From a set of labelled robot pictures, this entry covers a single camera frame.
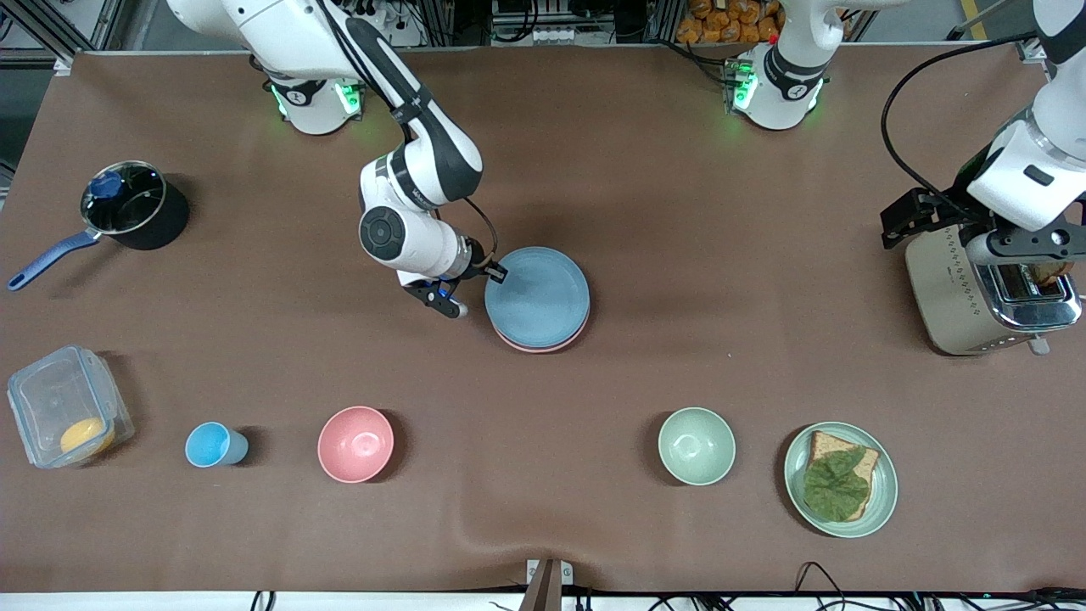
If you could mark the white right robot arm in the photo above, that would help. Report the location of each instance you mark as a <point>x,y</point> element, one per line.
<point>424,161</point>

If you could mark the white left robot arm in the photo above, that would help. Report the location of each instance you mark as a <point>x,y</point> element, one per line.
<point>1027,170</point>

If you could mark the brown table cover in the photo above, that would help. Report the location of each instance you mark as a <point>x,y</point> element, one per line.
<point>594,509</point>

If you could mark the bread slice under lettuce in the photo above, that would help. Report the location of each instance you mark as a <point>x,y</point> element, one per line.
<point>827,444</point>

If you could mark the yellow round food piece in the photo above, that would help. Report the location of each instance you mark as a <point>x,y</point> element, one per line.
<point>86,436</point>

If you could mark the green bowl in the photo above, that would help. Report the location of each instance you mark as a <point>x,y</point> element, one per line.
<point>696,446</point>

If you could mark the brown toast slice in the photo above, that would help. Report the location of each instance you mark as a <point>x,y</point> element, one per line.
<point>1050,273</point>

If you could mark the bag of orange rolls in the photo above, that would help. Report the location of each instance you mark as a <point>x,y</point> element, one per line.
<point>725,21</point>

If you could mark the pink bowl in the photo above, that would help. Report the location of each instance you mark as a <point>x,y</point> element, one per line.
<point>355,444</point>

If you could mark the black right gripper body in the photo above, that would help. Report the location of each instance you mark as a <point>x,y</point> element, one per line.
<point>477,255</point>

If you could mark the glass lid blue knob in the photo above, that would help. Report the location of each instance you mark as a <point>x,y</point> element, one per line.
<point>136,204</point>

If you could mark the green plate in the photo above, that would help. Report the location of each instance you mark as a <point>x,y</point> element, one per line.
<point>882,501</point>

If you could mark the beige chrome toaster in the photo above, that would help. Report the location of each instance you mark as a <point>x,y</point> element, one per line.
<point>946,293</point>

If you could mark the pink plate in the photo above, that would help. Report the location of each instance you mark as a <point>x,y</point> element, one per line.
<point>543,349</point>

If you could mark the blue plate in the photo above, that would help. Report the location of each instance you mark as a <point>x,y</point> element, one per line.
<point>539,295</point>

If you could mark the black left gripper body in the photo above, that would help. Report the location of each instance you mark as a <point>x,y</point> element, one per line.
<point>943,210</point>

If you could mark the white power strip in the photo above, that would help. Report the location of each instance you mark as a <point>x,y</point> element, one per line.
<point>373,10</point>

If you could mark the clear plastic container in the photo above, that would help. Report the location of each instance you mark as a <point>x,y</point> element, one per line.
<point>51,399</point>

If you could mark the white socket block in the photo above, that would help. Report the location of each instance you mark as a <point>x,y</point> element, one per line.
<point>553,36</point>

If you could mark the green lettuce leaf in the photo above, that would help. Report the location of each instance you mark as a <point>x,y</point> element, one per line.
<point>836,488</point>

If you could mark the blue cup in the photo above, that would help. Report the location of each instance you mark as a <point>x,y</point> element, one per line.
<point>212,445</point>

